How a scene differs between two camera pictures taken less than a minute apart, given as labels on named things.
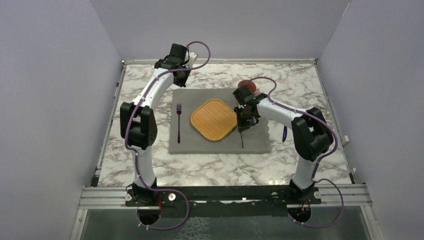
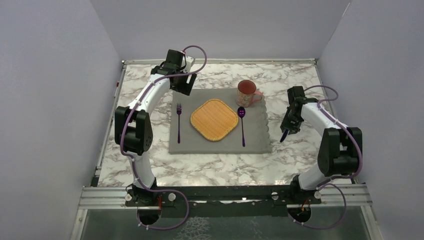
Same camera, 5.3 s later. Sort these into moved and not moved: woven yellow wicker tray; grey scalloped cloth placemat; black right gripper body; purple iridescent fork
Moved: black right gripper body
Not moved: purple iridescent fork; woven yellow wicker tray; grey scalloped cloth placemat
